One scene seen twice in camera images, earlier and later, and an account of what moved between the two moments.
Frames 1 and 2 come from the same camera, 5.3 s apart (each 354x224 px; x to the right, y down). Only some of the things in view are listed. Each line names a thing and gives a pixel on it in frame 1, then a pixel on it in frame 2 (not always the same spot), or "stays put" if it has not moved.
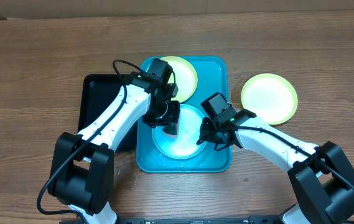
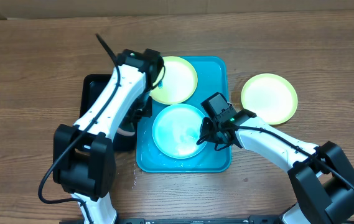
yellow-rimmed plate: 272,97 stays put
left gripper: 173,118 to 147,112
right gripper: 207,135 stays put
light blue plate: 185,145 stays put
